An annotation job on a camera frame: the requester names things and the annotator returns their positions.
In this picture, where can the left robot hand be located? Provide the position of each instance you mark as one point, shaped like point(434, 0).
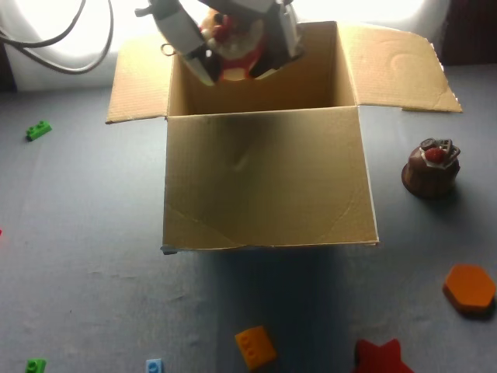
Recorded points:
point(178, 31)

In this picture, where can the light blue toy brick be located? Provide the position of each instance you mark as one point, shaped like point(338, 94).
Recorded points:
point(155, 366)

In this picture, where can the green toy brick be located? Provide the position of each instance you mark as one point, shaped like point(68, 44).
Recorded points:
point(36, 366)
point(39, 131)

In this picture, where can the dark background panel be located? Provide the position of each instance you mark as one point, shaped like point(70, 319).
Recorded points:
point(473, 31)
point(5, 66)

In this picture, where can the grey table cloth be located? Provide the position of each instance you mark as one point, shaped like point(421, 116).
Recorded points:
point(97, 291)

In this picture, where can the red star block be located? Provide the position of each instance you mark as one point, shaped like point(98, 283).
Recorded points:
point(380, 359)

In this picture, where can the orange hexagon block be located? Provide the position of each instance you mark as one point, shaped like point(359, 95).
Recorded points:
point(470, 289)

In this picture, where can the white backdrop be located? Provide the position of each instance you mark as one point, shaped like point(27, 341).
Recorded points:
point(46, 19)

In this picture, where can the chocolate toy cake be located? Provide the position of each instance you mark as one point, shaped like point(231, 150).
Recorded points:
point(431, 175)

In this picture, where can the cardboard box with flaps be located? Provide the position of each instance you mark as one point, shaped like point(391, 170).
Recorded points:
point(268, 178)

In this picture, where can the orange toy brick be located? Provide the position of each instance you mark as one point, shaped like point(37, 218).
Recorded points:
point(255, 347)

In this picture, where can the pink strawberry toy cake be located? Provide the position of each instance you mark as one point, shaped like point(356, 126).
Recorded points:
point(237, 50)

